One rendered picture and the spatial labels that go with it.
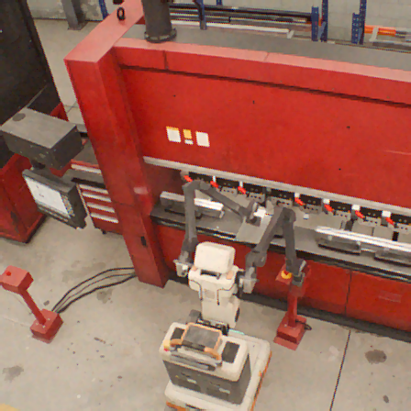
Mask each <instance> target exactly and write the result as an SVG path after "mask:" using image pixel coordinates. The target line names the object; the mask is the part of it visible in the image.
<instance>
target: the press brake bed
mask: <svg viewBox="0 0 411 411"><path fill-rule="evenodd" d="M152 222H153V225H154V228H155V231H156V235H157V238H158V241H159V245H160V248H161V254H162V257H163V259H164V261H165V262H166V264H167V265H168V267H169V269H170V270H171V271H170V273H169V275H168V278H169V280H172V281H175V282H178V283H184V284H188V285H189V280H188V273H189V272H188V273H187V274H186V275H185V276H184V277H182V276H179V275H177V271H176V264H175V263H176V262H173V260H178V255H180V254H181V247H182V245H183V240H184V235H185V226H180V225H176V224H173V223H169V222H165V221H160V220H157V219H153V218H152ZM195 232H196V236H197V240H198V241H199V242H200V243H203V242H206V241H208V242H212V243H216V244H220V245H225V246H229V247H232V248H233V249H234V250H235V253H234V259H233V264H232V265H235V266H237V267H238V269H242V270H243V271H245V266H247V265H245V256H246V254H247V253H248V252H250V250H251V248H250V244H248V243H246V242H245V241H241V240H236V239H234V238H231V237H227V236H222V235H218V234H215V233H211V232H207V231H203V230H199V229H196V230H195ZM266 253H267V256H266V258H265V259H266V261H265V264H264V265H263V266H262V267H256V268H257V271H256V273H257V277H256V279H259V280H260V281H259V282H258V283H255V284H254V287H253V289H252V291H251V294H248V293H244V292H242V295H241V297H240V298H239V289H238V290H237V293H236V294H232V295H234V296H236V297H237V299H240V300H244V301H248V302H253V303H257V304H261V305H266V306H269V307H273V308H277V309H280V310H283V311H285V312H288V299H289V293H286V292H284V291H282V290H279V289H276V281H275V280H276V278H277V276H278V274H279V272H280V271H281V269H282V267H283V265H284V258H286V250H280V249H276V248H273V247H269V246H268V248H267V250H266ZM296 258H297V260H304V261H306V262H307V266H309V267H310V266H311V267H310V269H311V270H310V282H309V284H308V286H307V288H306V289H305V292H304V294H303V296H302V298H300V297H297V308H296V314H298V315H302V316H305V317H310V318H313V319H317V320H320V321H323V320H324V321H327V322H329V323H333V324H336V325H340V326H343V327H350V328H356V329H358V330H361V331H364V332H370V333H373V334H377V335H380V336H382V337H388V338H391V339H397V340H400V341H406V342H409V343H411V279H408V278H405V277H401V276H398V277H397V276H393V275H390V274H387V273H383V272H377V271H373V270H369V269H363V268H358V267H354V266H351V265H348V264H344V263H339V262H335V261H330V260H326V259H318V258H314V257H311V256H307V255H303V254H299V253H296ZM381 291H384V292H386V293H390V294H396V295H400V296H401V300H400V303H396V302H394V301H391V302H390V301H386V300H383V299H380V298H379V297H380V293H381Z"/></svg>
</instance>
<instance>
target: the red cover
mask: <svg viewBox="0 0 411 411"><path fill-rule="evenodd" d="M114 48H115V51H116V53H115V54H116V58H117V63H118V64H121V65H127V66H135V67H141V68H143V67H149V68H155V69H163V70H170V71H177V72H189V73H197V74H204V75H211V76H218V77H226V78H233V79H240V80H247V81H254V82H262V83H274V84H281V85H289V86H295V87H303V88H309V89H317V90H322V91H323V92H331V93H337V94H350V95H357V96H364V97H370V98H371V99H377V100H384V101H391V102H397V103H403V104H410V105H411V72H409V71H403V70H396V69H388V68H379V67H372V66H371V65H364V64H356V63H347V62H339V61H332V60H323V59H315V58H307V57H299V56H290V55H282V54H278V53H274V52H270V53H269V52H265V51H256V50H242V49H232V48H224V47H216V46H206V45H198V44H191V43H184V44H182V43H173V42H165V43H161V44H152V43H149V42H148V41H146V40H145V39H125V38H121V39H120V40H119V41H118V42H117V43H116V44H115V46H114Z"/></svg>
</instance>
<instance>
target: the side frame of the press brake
mask: <svg viewBox="0 0 411 411"><path fill-rule="evenodd" d="M120 7H122V8H123V9H124V11H125V15H124V17H126V18H125V19H123V20H118V19H117V10H118V9H119V8H120ZM134 24H136V25H146V24H145V19H144V15H143V11H142V3H141V0H125V1H124V2H123V4H122V5H121V6H119V7H118V8H117V9H116V10H115V11H114V12H112V13H111V14H110V15H109V16H108V17H107V18H106V19H105V20H104V21H103V22H102V23H101V24H100V25H99V26H98V27H97V28H94V29H93V30H92V31H91V32H90V33H89V34H88V35H87V36H86V37H85V38H84V39H83V41H82V42H81V43H80V44H79V45H78V46H77V47H76V48H75V49H74V50H71V51H70V52H69V53H68V54H67V55H66V56H65V57H64V58H63V60H64V63H65V66H66V68H67V73H68V75H69V78H70V81H71V83H72V87H73V92H74V95H75V98H76V100H77V102H78V105H79V107H80V110H81V116H82V118H83V122H84V124H85V127H86V130H87V132H88V135H89V138H90V140H91V146H92V149H93V151H94V155H95V158H96V160H97V163H98V165H99V168H100V171H101V173H102V176H103V179H104V182H105V184H106V189H107V191H108V194H109V197H110V202H111V205H112V207H113V210H114V213H115V216H116V218H117V223H118V225H119V228H120V231H121V233H122V236H123V239H124V241H125V244H126V247H127V249H128V254H129V257H130V259H131V262H132V265H133V267H134V270H135V273H136V275H137V277H138V278H139V281H140V282H141V283H146V284H150V285H153V286H157V287H160V288H161V289H163V288H164V286H165V284H166V283H167V281H168V279H169V278H168V275H169V273H170V271H171V270H170V269H169V267H168V265H167V264H166V262H165V261H164V259H163V257H162V254H161V248H160V245H159V241H158V238H157V235H156V231H155V228H154V225H153V222H152V219H151V218H150V212H151V211H152V209H153V208H154V206H155V205H156V204H157V202H158V201H159V199H160V196H161V193H162V192H167V193H172V194H179V195H184V193H183V190H182V186H183V185H185V184H186V183H182V181H181V176H180V172H181V171H182V170H179V169H174V168H170V167H165V166H160V165H156V164H151V163H146V162H144V159H143V155H142V151H141V147H140V145H139V138H138V134H137V128H136V125H135V121H134V117H133V114H132V111H131V107H130V103H129V100H128V95H127V91H126V87H125V81H124V77H123V74H122V71H121V69H122V68H123V66H124V65H121V64H118V63H117V58H116V54H115V53H116V51H115V48H114V46H115V44H116V43H117V42H118V41H119V40H120V39H121V38H122V37H123V36H124V35H125V34H126V33H127V31H128V30H129V29H130V28H131V27H132V26H133V25H134Z"/></svg>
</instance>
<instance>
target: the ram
mask: <svg viewBox="0 0 411 411"><path fill-rule="evenodd" d="M121 71H122V74H123V77H124V81H125V87H126V91H127V95H128V100H129V103H130V107H131V111H132V114H133V117H134V121H135V125H136V128H137V134H138V138H139V145H140V147H141V151H142V155H143V156H144V157H149V158H154V159H159V160H164V161H172V162H177V163H181V164H186V165H192V166H196V167H201V168H206V169H210V170H215V171H220V172H229V173H234V174H238V175H243V176H249V177H253V178H258V179H262V180H267V181H272V182H277V183H285V184H290V185H294V186H300V187H304V188H309V189H314V190H318V191H322V192H327V193H332V194H341V195H345V196H349V197H354V198H359V199H362V200H367V201H373V202H376V203H381V204H386V205H389V206H398V207H402V208H407V209H411V105H410V104H403V103H397V102H391V101H384V100H377V99H371V98H370V97H364V96H357V95H350V94H337V93H331V92H323V91H322V90H317V89H309V88H303V87H295V86H289V85H281V84H274V83H262V82H254V81H247V80H240V79H233V78H226V77H218V76H211V75H204V74H197V73H189V72H177V71H170V70H163V69H155V68H149V67H143V68H141V67H135V66H127V65H124V66H123V68H122V69H121ZM166 127H169V128H178V132H179V137H180V141H181V142H178V141H173V140H169V137H168V132H167V128H166ZM184 129H185V130H190V133H191V138H190V140H191V141H192V143H193V144H189V143H185V140H186V139H189V138H185V137H184V134H183V130H184ZM195 132H202V133H206V134H207V136H208V143H209V147H206V146H200V145H197V140H196V135H195ZM144 162H146V163H151V164H156V165H160V166H165V167H170V168H174V169H179V170H184V171H188V172H197V173H202V174H206V175H211V176H216V177H220V178H225V179H229V180H234V181H239V182H244V183H253V184H257V185H263V186H267V187H271V188H276V189H281V190H285V191H290V192H295V193H299V194H308V195H312V196H317V197H322V198H326V199H330V200H335V201H340V202H344V203H348V204H353V205H357V206H365V207H369V208H374V209H378V210H383V211H387V212H391V213H396V214H399V215H404V216H409V217H411V214H410V213H407V212H402V211H398V210H393V209H389V208H385V207H380V206H376V205H367V204H363V203H359V202H354V201H350V200H345V199H341V198H337V197H332V196H327V195H322V194H315V193H310V192H305V191H300V190H295V189H291V188H286V187H281V186H277V185H272V184H267V183H260V182H255V181H251V180H246V179H240V178H235V177H230V176H226V175H221V174H216V173H211V172H203V171H198V170H194V169H189V168H184V167H180V166H175V165H170V164H165V163H160V162H156V161H147V160H144Z"/></svg>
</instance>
